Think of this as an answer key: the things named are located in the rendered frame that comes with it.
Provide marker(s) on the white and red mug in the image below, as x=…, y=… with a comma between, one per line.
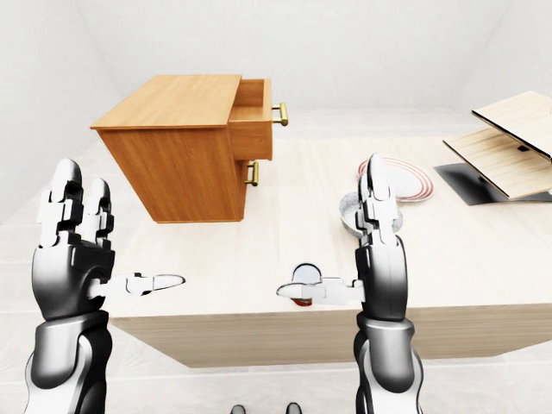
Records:
x=306, y=272

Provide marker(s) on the open wooden drawer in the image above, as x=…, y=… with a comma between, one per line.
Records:
x=252, y=138

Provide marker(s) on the pale wood panel, large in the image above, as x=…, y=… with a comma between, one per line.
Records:
x=496, y=159

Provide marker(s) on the small dark shape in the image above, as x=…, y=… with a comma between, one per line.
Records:
x=238, y=409
x=294, y=409

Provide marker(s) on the grey patterned bowl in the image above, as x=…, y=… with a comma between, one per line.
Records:
x=348, y=213

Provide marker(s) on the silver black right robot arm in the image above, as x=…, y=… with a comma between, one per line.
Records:
x=388, y=366

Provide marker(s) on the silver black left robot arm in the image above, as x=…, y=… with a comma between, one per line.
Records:
x=64, y=366

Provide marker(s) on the wooden cabinet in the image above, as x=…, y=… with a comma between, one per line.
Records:
x=172, y=168

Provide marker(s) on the white plate with red rings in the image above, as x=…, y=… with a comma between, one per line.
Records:
x=409, y=183

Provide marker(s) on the closed wooden drawer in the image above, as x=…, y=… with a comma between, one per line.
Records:
x=240, y=194

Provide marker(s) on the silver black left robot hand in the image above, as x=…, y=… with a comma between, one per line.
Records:
x=71, y=267

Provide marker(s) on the pale wood panel, small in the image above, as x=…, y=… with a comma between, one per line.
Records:
x=517, y=116

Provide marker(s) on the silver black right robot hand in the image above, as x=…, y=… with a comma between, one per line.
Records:
x=384, y=276

